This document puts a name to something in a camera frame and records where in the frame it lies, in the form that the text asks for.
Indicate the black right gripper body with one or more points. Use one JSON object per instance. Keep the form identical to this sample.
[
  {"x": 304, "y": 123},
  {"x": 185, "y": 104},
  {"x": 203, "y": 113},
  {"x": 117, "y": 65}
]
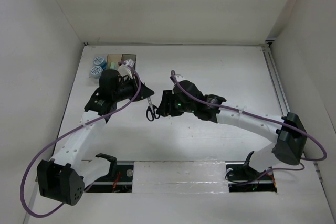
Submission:
[{"x": 176, "y": 107}]

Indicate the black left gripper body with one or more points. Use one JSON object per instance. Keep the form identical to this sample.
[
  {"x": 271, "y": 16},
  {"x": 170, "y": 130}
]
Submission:
[{"x": 127, "y": 90}]

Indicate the green capped highlighter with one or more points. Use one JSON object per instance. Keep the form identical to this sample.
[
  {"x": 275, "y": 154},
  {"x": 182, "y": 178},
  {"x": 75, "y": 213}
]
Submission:
[{"x": 114, "y": 66}]

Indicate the black handled scissors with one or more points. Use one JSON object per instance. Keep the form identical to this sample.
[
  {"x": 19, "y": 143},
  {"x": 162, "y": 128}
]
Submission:
[{"x": 151, "y": 113}]

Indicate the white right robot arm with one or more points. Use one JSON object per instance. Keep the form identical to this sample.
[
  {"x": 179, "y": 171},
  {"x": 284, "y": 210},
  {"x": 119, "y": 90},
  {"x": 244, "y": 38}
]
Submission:
[{"x": 285, "y": 134}]

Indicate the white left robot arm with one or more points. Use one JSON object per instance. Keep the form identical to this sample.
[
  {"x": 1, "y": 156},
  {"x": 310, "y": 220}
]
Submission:
[{"x": 65, "y": 176}]

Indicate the clear plastic container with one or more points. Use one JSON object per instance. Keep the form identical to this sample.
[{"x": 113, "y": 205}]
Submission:
[{"x": 105, "y": 55}]

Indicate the amber plastic container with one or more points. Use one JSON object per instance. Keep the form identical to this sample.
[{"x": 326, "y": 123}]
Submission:
[{"x": 113, "y": 58}]

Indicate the smoky grey plastic container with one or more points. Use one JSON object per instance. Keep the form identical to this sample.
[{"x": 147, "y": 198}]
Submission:
[{"x": 130, "y": 58}]

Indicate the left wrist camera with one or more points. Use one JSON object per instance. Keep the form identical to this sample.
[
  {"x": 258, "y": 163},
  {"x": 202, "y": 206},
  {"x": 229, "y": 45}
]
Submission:
[{"x": 124, "y": 68}]

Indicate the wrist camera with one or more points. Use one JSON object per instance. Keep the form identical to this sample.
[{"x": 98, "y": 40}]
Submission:
[
  {"x": 124, "y": 68},
  {"x": 177, "y": 78}
]

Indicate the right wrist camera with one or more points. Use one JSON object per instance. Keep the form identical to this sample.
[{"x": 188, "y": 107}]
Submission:
[{"x": 177, "y": 78}]

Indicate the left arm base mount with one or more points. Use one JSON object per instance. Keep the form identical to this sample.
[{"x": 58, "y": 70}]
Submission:
[{"x": 120, "y": 182}]

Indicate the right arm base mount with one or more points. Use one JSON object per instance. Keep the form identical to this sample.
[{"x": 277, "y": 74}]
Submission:
[{"x": 243, "y": 179}]

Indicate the aluminium rail right edge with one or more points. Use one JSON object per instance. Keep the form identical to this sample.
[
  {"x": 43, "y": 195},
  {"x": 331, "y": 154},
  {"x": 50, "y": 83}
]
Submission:
[{"x": 275, "y": 78}]

